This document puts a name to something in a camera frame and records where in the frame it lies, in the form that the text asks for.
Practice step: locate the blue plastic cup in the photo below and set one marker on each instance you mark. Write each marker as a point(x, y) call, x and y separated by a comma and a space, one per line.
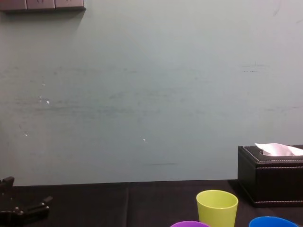
point(272, 222)

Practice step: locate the lime green plastic cup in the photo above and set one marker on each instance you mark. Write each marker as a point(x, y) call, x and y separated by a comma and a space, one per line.
point(216, 209)

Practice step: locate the white paper tissue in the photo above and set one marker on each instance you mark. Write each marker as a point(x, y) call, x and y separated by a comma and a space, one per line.
point(277, 149)

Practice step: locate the black table cloth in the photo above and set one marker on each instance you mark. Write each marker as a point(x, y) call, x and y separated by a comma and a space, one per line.
point(118, 205)

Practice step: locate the black leather tissue box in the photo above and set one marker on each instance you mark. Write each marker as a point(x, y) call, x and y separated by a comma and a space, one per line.
point(272, 179)

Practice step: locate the purple plastic cup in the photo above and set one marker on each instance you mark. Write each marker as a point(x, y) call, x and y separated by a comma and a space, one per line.
point(189, 224)

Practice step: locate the grey wall socket plate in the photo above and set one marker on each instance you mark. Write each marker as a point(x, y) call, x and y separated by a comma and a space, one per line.
point(13, 3)
point(40, 3)
point(69, 2)

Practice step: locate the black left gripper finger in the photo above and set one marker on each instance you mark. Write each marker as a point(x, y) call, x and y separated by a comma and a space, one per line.
point(7, 189)
point(35, 207)

